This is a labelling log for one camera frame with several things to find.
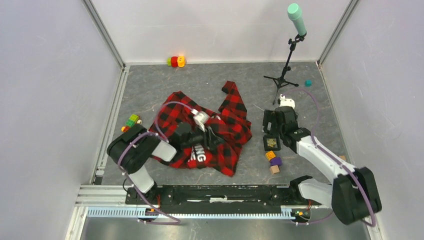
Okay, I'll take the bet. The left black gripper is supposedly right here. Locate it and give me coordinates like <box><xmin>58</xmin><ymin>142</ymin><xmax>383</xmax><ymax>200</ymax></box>
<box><xmin>181</xmin><ymin>121</ymin><xmax>224</xmax><ymax>149</ymax></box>

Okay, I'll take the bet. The red black plaid shirt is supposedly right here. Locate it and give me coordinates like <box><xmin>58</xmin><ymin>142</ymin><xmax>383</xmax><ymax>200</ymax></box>
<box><xmin>149</xmin><ymin>81</ymin><xmax>252</xmax><ymax>177</ymax></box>

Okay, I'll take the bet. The black square frame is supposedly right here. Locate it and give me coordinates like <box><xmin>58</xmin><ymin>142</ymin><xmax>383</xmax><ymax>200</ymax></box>
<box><xmin>263</xmin><ymin>134</ymin><xmax>281</xmax><ymax>151</ymax></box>

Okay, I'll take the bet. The gold brooch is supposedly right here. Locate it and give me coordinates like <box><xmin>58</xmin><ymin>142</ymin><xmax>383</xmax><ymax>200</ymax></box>
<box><xmin>266</xmin><ymin>138</ymin><xmax>278</xmax><ymax>149</ymax></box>

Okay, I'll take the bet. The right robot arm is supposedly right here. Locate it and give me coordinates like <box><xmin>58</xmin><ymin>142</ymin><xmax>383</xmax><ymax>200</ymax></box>
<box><xmin>262</xmin><ymin>106</ymin><xmax>383</xmax><ymax>227</ymax></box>

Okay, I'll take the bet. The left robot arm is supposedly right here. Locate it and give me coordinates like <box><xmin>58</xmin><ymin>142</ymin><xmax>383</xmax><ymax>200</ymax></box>
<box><xmin>106</xmin><ymin>122</ymin><xmax>225</xmax><ymax>204</ymax></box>

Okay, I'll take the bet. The yellow toy brick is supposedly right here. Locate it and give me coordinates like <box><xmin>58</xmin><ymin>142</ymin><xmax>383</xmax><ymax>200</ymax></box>
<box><xmin>265</xmin><ymin>150</ymin><xmax>276</xmax><ymax>162</ymax></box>

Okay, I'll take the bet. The black tripod mic stand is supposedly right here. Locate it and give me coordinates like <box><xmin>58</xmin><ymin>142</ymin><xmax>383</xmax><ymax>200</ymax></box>
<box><xmin>263</xmin><ymin>34</ymin><xmax>306</xmax><ymax>105</ymax></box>

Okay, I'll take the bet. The purple toy brick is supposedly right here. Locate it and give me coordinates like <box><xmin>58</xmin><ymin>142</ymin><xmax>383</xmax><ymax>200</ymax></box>
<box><xmin>269</xmin><ymin>157</ymin><xmax>282</xmax><ymax>167</ymax></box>

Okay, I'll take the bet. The teal small cube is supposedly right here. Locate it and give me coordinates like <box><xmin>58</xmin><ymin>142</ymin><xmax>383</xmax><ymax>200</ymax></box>
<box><xmin>304</xmin><ymin>79</ymin><xmax>312</xmax><ymax>87</ymax></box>

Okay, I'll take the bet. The green toy brick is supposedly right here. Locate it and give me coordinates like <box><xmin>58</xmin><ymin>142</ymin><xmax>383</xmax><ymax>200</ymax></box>
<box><xmin>125</xmin><ymin>114</ymin><xmax>140</xmax><ymax>128</ymax></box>

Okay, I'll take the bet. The orange red toy brick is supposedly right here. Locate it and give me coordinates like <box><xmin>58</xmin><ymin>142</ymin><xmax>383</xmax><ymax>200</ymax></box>
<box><xmin>121</xmin><ymin>125</ymin><xmax>131</xmax><ymax>133</ymax></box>

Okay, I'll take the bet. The red cylinder block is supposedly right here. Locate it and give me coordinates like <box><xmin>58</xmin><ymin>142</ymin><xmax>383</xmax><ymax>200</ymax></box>
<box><xmin>169</xmin><ymin>56</ymin><xmax>178</xmax><ymax>68</ymax></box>

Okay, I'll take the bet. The mint green microphone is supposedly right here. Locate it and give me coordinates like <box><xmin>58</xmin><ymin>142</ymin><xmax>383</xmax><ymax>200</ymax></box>
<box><xmin>287</xmin><ymin>3</ymin><xmax>307</xmax><ymax>36</ymax></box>

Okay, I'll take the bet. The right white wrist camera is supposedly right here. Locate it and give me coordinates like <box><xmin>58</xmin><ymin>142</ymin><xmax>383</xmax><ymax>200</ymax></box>
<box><xmin>277</xmin><ymin>94</ymin><xmax>296</xmax><ymax>109</ymax></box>

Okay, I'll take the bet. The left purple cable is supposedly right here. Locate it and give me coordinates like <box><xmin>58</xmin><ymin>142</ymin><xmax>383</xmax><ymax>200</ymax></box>
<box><xmin>116</xmin><ymin>101</ymin><xmax>200</xmax><ymax>226</ymax></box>

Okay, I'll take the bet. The purple cable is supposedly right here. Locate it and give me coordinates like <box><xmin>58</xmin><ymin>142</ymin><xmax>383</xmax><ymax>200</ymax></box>
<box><xmin>116</xmin><ymin>101</ymin><xmax>200</xmax><ymax>226</ymax></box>
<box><xmin>288</xmin><ymin>88</ymin><xmax>377</xmax><ymax>228</ymax></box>

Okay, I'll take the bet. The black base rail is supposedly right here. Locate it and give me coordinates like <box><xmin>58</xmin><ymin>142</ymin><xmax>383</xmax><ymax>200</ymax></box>
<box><xmin>125</xmin><ymin>184</ymin><xmax>312</xmax><ymax>217</ymax></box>

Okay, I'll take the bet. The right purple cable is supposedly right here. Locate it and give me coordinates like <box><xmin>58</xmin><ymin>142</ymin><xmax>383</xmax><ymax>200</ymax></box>
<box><xmin>288</xmin><ymin>88</ymin><xmax>377</xmax><ymax>228</ymax></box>

